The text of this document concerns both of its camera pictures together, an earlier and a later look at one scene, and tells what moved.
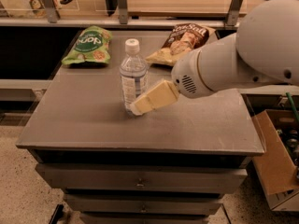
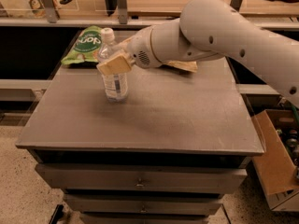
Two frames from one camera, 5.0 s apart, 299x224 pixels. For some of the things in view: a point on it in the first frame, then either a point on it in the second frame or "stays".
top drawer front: [142, 176] stays
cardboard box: [277, 168] stays
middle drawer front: [145, 203] stays
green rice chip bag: [92, 45] stays
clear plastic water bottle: [134, 74] -> [115, 86]
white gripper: [186, 74] -> [140, 48]
